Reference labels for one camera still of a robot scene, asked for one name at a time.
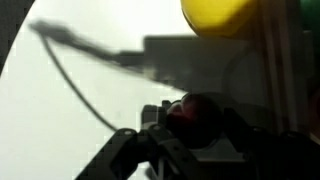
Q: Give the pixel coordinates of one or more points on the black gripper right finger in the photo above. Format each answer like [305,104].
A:
[288,156]

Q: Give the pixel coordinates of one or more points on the yellow round object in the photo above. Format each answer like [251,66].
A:
[224,18]

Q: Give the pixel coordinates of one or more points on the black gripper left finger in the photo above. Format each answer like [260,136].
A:
[119,158]

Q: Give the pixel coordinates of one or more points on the dark purple round object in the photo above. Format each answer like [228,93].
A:
[196,120]

